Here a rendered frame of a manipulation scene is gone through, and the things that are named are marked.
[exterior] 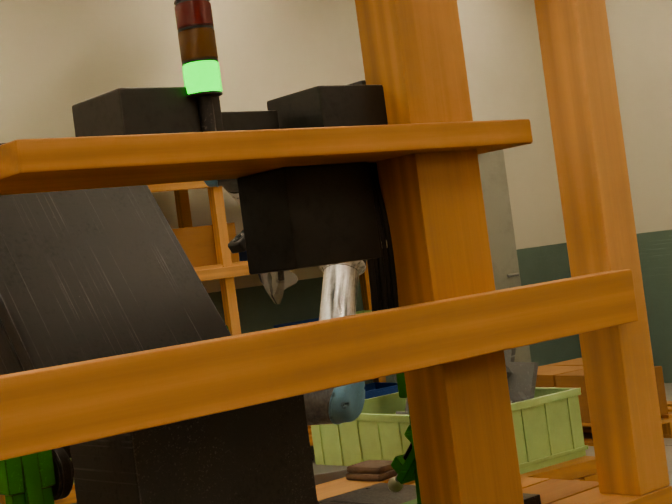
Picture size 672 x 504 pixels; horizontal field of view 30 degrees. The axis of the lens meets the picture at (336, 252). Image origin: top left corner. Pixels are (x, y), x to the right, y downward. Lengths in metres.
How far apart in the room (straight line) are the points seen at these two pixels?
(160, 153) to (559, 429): 1.80
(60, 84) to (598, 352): 6.41
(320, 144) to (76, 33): 6.79
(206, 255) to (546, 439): 5.15
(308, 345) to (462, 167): 0.45
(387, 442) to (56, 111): 5.47
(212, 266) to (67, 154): 6.50
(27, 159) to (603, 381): 1.18
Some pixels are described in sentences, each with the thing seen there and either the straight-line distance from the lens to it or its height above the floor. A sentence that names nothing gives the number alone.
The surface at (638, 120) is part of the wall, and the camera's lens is 10.64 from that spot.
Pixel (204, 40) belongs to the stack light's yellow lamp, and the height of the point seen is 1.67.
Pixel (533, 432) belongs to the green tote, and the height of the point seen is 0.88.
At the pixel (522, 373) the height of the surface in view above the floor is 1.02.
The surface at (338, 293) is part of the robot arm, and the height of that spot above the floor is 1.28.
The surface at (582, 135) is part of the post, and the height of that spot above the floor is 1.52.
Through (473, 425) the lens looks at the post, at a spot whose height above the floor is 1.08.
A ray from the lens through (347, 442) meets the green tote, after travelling 3.29.
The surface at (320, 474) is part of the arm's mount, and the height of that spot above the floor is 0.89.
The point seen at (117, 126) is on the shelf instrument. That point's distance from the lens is 1.67.
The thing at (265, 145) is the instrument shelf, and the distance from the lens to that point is 1.67.
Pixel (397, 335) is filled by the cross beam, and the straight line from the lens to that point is 1.78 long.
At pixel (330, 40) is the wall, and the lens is 9.56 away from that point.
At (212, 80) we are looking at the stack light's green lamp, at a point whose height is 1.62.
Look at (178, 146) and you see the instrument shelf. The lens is 1.59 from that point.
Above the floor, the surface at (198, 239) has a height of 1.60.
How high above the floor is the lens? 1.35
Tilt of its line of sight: level
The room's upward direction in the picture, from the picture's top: 8 degrees counter-clockwise
